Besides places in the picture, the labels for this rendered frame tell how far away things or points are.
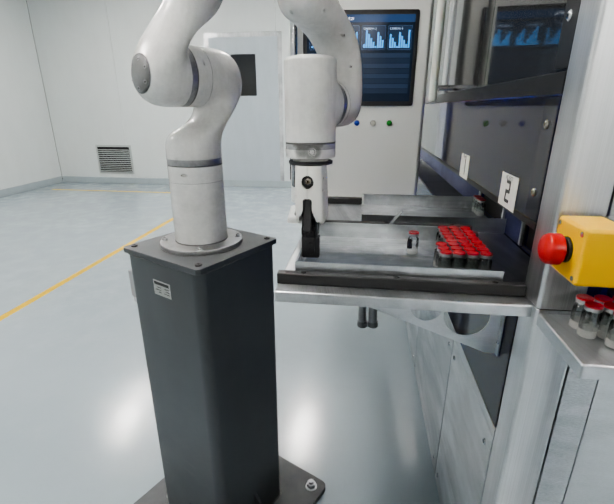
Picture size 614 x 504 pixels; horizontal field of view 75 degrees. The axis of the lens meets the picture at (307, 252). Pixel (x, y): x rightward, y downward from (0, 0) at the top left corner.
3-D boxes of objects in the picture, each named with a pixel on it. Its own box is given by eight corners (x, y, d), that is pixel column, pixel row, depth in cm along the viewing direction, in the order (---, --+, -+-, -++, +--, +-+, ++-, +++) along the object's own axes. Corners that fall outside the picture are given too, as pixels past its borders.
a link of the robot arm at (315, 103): (310, 139, 74) (275, 142, 67) (309, 60, 70) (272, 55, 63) (348, 141, 69) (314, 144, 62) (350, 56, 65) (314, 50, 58)
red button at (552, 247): (562, 258, 53) (568, 229, 52) (577, 270, 49) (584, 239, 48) (531, 257, 54) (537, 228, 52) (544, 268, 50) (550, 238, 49)
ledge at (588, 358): (638, 330, 58) (641, 318, 57) (710, 388, 46) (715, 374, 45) (535, 323, 60) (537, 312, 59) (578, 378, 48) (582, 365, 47)
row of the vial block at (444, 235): (444, 246, 87) (447, 225, 85) (464, 279, 70) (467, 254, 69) (434, 245, 87) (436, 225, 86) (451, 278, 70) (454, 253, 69)
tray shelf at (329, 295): (471, 210, 126) (471, 204, 125) (585, 320, 61) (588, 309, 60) (318, 205, 132) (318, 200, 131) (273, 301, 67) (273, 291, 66)
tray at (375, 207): (476, 208, 121) (477, 196, 120) (504, 233, 96) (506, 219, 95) (361, 204, 125) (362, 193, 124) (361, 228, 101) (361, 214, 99)
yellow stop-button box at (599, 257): (605, 268, 54) (618, 216, 52) (638, 290, 48) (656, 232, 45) (545, 265, 55) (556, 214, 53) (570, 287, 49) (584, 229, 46)
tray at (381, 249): (464, 242, 90) (466, 227, 89) (500, 291, 66) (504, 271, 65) (313, 236, 94) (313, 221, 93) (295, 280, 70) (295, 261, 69)
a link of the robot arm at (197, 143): (156, 163, 89) (141, 44, 81) (222, 156, 103) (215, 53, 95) (188, 168, 82) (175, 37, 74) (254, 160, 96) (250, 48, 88)
